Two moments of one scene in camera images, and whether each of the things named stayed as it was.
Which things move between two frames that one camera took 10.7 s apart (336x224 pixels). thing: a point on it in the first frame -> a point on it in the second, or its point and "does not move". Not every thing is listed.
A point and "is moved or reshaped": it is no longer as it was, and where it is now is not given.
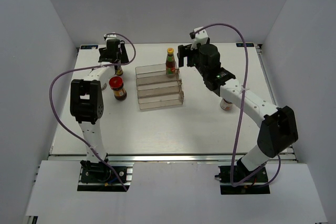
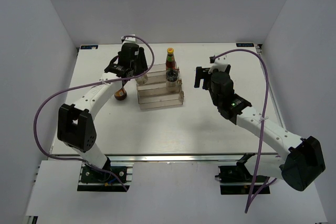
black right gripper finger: [181, 54] -> [202, 73]
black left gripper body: [122, 56] -> [139, 65]
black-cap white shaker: [226, 104] is moved or reshaped
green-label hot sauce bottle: [170, 62] does not move
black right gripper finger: [191, 60] -> [206, 84]
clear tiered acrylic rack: [155, 89] does not move
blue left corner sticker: [88, 46] does not move
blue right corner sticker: [242, 44] does not move
